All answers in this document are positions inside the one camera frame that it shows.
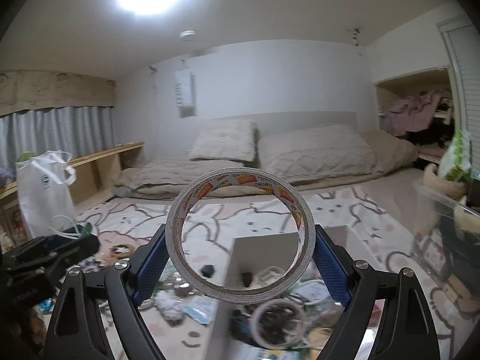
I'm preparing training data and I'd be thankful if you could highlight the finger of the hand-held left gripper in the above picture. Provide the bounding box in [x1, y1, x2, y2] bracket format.
[49, 237, 101, 274]
[37, 234, 83, 252]

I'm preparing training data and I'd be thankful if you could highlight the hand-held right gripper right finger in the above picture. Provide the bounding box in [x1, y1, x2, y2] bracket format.
[312, 224, 441, 360]

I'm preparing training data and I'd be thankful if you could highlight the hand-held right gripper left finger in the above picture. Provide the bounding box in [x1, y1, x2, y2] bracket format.
[44, 224, 170, 360]

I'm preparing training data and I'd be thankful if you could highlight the grey tape roll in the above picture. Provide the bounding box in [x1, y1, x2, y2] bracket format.
[166, 167, 317, 301]

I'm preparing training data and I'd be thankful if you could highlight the white cardboard box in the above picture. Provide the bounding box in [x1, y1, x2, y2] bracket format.
[215, 225, 379, 360]

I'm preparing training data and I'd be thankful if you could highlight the brown round ornament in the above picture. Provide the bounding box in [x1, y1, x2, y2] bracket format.
[109, 244, 134, 259]

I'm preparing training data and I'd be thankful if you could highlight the white crumpled cloth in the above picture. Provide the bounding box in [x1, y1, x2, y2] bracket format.
[155, 294, 184, 321]

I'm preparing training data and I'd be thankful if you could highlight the white shopping bag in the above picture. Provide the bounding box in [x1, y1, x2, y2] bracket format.
[16, 151, 77, 239]

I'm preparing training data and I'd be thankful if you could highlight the beige folded duvet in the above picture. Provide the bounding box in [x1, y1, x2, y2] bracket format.
[112, 129, 419, 199]

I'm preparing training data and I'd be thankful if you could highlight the wooden shelf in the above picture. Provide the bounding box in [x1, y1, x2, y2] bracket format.
[0, 142, 145, 241]

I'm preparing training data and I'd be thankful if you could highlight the white tape roll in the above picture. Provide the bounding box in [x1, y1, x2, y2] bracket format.
[250, 300, 306, 349]

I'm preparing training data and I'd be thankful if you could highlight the grey curtain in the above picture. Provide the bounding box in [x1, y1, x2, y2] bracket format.
[0, 106, 115, 169]

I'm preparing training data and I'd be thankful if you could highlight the clear plastic storage bin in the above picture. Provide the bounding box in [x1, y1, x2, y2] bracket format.
[412, 180, 480, 308]

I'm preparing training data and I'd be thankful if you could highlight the large beige pillow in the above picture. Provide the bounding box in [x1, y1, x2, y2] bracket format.
[259, 124, 379, 181]

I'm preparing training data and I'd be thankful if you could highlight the woven basket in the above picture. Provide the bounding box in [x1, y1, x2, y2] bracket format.
[424, 163, 469, 200]

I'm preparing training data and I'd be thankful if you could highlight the small beige pillow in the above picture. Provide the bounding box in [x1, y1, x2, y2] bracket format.
[188, 120, 257, 164]

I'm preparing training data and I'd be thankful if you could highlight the beige curtain valance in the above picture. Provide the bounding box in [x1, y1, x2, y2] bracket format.
[0, 69, 115, 115]

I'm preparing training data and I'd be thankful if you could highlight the beige bed headboard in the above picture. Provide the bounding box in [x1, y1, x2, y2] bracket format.
[202, 110, 359, 147]

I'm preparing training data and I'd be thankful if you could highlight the black clothes pile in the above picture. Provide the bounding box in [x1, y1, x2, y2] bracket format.
[407, 120, 456, 151]

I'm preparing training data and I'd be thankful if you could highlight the green tissue packet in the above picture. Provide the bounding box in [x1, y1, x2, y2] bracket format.
[439, 130, 472, 184]

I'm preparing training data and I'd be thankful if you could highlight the pink clothes pile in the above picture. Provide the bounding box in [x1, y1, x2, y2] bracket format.
[386, 88, 454, 136]

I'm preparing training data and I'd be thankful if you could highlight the white louvred door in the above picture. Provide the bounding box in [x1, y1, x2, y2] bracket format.
[437, 19, 480, 203]

